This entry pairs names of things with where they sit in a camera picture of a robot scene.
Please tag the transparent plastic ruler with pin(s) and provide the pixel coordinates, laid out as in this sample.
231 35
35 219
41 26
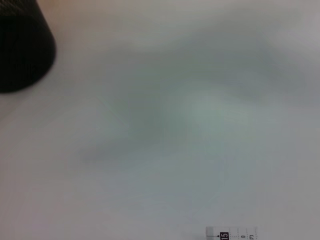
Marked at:
232 233

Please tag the black mesh pen holder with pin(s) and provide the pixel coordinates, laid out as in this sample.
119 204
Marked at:
22 47

